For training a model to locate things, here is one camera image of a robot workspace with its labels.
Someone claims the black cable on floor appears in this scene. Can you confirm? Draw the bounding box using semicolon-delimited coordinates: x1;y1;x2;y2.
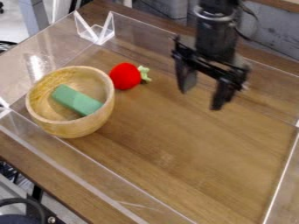
0;197;46;224

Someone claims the clear acrylic tray enclosure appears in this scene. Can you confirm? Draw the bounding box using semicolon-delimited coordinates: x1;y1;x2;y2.
0;16;299;224

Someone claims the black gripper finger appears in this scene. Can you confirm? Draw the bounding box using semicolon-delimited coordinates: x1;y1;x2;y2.
209;77;247;110
173;56;197;94

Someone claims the green rectangular block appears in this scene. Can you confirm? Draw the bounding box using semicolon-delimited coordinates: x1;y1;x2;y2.
50;84;102;116

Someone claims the red plush fruit green stem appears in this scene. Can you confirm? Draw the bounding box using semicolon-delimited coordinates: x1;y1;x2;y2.
108;62;152;90

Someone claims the light wooden bowl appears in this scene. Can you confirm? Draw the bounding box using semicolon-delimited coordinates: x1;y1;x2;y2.
25;66;114;138

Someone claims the black table leg bracket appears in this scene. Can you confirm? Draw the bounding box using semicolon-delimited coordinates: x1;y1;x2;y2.
25;185;66;224

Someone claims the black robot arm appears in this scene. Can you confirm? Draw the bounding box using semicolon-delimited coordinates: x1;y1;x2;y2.
172;0;256;110

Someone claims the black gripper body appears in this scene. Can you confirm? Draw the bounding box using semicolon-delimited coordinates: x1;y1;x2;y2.
172;5;249;81

